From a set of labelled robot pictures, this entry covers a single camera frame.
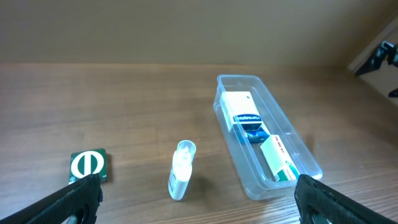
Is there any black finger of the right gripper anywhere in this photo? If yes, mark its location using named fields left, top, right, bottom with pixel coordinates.
left=388, top=88, right=398, bottom=98
left=355, top=41, right=397, bottom=76

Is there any white glue bottle clear cap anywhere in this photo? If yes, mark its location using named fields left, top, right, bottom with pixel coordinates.
left=168, top=140, right=197, bottom=201

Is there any clear plastic container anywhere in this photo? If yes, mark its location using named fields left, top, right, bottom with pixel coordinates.
left=213, top=75, right=323, bottom=201

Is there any blue yellow medicine box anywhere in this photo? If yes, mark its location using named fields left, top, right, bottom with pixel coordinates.
left=238, top=123, right=271, bottom=144

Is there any white blue Hansaplast box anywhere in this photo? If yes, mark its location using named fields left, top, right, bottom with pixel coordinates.
left=220, top=91, right=262, bottom=131

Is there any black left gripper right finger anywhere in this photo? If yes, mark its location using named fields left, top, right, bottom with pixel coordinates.
left=294, top=174, right=397, bottom=224

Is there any green white round-logo box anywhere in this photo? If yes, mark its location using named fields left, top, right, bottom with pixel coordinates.
left=68, top=148, right=108, bottom=184

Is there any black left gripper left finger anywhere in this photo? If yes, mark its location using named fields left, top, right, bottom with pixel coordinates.
left=1, top=174, right=103, bottom=224

